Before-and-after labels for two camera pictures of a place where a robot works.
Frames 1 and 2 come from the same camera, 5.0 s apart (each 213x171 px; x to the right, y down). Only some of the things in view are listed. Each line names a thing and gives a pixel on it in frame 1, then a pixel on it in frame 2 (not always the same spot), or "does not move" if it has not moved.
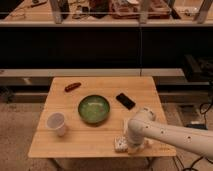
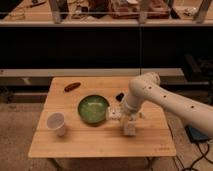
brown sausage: (72, 86) does not move
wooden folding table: (82, 116) does not move
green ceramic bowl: (94, 109) does not move
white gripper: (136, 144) → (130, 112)
